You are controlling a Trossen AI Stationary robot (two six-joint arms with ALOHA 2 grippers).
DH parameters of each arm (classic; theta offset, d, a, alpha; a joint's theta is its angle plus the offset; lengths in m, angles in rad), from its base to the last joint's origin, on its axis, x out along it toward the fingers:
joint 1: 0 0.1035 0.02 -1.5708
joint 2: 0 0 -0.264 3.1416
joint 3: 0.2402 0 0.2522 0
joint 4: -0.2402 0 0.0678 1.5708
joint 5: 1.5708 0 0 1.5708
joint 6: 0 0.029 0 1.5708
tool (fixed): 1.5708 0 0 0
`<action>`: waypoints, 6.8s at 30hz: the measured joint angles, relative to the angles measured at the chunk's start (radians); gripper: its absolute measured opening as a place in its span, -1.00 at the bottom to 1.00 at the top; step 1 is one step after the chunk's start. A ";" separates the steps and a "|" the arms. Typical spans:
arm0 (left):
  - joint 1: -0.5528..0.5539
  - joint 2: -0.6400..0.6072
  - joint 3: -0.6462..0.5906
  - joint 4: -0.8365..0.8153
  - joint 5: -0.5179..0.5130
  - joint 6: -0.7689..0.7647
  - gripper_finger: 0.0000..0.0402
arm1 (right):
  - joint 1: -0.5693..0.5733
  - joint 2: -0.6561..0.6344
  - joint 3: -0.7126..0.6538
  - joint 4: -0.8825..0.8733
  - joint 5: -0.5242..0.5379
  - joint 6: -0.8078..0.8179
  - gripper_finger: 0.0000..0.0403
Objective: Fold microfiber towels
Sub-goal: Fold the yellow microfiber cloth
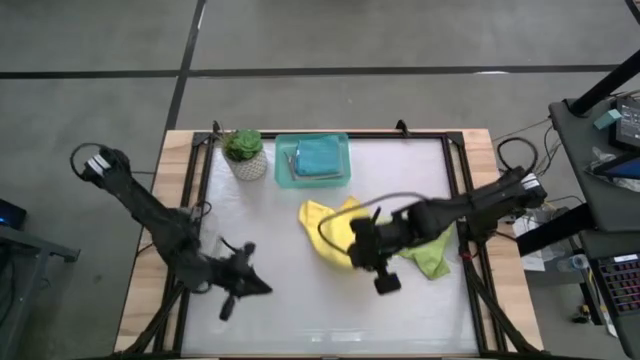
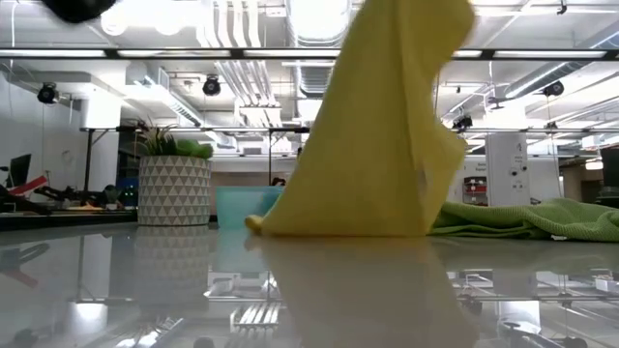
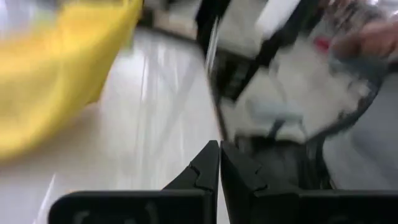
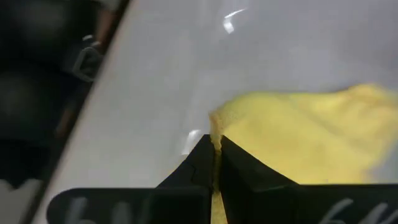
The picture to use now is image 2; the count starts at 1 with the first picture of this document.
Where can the translucent teal plastic bin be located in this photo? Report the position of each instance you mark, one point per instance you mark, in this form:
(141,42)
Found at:
(242,205)

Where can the black ceiling-mounted camera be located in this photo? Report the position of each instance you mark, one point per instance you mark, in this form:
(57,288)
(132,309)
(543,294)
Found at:
(553,88)
(462,122)
(211,86)
(48,93)

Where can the red bar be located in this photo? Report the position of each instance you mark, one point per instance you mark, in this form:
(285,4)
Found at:
(31,185)

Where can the yellow microfiber towel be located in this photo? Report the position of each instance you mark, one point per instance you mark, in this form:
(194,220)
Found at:
(367,145)

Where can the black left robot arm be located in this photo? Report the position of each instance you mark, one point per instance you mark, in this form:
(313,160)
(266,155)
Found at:
(77,7)

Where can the shelf with red bins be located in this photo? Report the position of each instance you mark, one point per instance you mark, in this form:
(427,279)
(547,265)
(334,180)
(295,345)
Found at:
(475,191)

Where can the black aluminium frame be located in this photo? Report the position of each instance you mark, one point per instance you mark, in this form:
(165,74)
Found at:
(193,53)

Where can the black computer monitor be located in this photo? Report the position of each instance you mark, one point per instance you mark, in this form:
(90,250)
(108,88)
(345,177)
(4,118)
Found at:
(610,166)
(20,169)

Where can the green artificial succulent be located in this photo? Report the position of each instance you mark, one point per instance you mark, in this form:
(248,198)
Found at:
(193,149)

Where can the black background rig frame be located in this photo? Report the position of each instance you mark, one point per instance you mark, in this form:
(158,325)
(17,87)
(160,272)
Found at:
(290,129)

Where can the lime green microfiber towel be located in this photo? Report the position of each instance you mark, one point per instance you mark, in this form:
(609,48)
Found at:
(532,220)

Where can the silver ceiling air duct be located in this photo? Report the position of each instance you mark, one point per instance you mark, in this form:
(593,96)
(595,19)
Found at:
(316,29)

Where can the white square column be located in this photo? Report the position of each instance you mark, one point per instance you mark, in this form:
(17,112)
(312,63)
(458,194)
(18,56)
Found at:
(508,169)

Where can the white patterned plant pot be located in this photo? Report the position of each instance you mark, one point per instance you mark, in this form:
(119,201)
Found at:
(174,193)

